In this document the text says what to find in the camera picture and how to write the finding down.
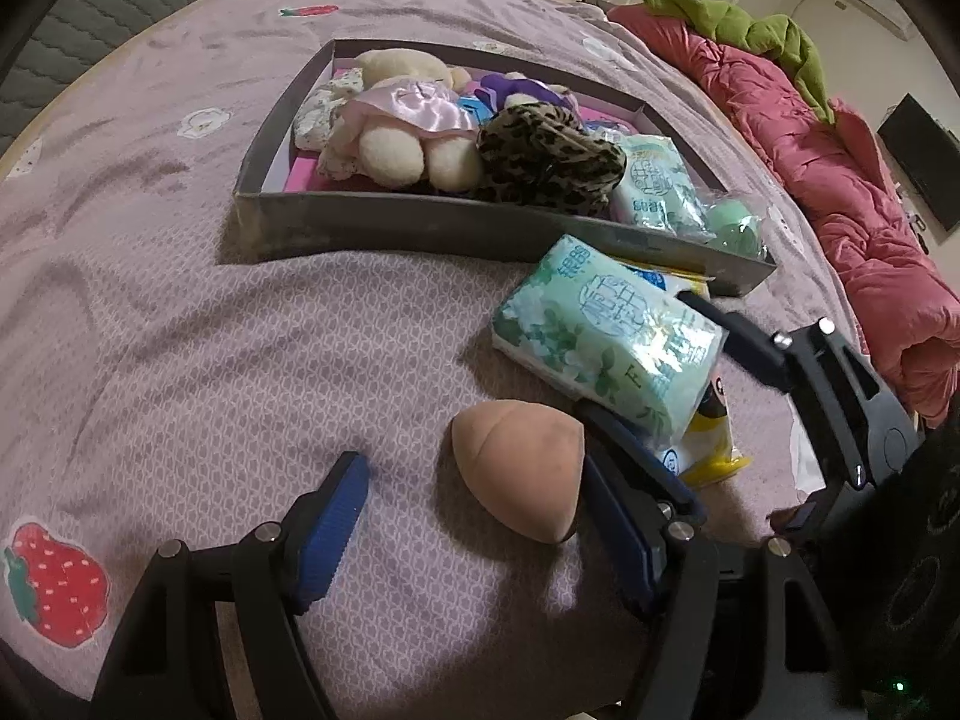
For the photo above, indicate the leopard print scrunchie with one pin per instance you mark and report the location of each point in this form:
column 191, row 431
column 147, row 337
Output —
column 540, row 165

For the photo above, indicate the pink quilt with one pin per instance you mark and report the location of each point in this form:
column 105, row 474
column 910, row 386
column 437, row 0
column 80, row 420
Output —
column 825, row 187

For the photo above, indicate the dark cardboard box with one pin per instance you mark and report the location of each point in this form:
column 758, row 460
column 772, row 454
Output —
column 412, row 225

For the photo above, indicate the green blanket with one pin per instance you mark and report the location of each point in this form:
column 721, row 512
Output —
column 750, row 30

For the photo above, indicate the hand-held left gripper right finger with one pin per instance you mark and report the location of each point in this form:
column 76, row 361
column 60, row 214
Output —
column 619, row 547

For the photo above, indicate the plush bear pink dress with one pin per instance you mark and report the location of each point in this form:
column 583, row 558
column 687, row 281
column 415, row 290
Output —
column 390, row 157

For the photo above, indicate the green cup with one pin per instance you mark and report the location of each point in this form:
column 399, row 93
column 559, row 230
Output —
column 735, row 229

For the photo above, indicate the green tissue packet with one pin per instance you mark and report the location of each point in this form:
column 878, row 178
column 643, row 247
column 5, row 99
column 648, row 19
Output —
column 652, row 187
column 600, row 322

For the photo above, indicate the grey quilted headboard cover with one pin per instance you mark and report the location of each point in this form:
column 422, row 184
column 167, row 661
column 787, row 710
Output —
column 112, row 0

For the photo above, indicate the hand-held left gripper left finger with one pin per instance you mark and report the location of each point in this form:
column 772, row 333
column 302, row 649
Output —
column 330, row 532

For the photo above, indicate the black television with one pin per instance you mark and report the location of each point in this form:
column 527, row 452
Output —
column 922, row 157

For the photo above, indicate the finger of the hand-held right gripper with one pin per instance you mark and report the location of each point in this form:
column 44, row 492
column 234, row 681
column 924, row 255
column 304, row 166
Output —
column 750, row 349
column 637, row 465

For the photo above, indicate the yellow cartoon packet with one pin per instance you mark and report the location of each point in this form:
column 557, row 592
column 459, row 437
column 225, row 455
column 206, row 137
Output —
column 709, row 442

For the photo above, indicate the plush bear purple dress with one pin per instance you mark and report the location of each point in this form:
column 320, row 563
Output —
column 502, row 86

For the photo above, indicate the white floral scrunchie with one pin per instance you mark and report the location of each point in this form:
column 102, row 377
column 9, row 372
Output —
column 315, row 120

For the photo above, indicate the beige sponge pad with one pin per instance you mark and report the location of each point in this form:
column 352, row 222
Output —
column 517, row 465

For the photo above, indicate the white air conditioner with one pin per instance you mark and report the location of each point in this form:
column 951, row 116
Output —
column 870, row 0

